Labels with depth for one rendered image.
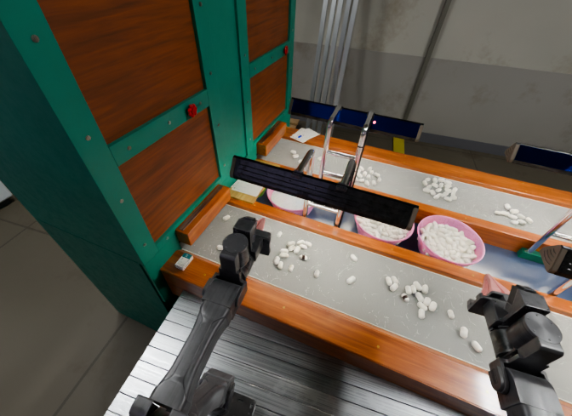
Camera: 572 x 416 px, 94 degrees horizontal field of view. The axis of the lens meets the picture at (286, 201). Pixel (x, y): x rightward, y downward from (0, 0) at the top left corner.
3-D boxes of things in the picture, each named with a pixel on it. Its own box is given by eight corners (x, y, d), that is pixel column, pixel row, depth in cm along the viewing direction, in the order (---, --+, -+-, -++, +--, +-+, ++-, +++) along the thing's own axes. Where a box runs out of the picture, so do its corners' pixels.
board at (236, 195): (252, 204, 125) (252, 202, 125) (225, 196, 129) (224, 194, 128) (280, 167, 148) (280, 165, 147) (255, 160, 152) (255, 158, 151)
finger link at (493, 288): (483, 264, 66) (494, 298, 59) (516, 272, 65) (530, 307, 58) (470, 280, 71) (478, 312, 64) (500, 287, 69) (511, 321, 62)
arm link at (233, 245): (221, 228, 62) (193, 270, 53) (256, 237, 60) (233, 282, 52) (226, 259, 70) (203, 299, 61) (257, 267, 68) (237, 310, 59)
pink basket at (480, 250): (476, 286, 109) (489, 273, 102) (408, 264, 115) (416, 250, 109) (470, 238, 127) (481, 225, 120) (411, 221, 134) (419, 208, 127)
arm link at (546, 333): (508, 304, 51) (533, 373, 42) (560, 318, 49) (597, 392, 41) (477, 331, 59) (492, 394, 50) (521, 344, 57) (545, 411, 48)
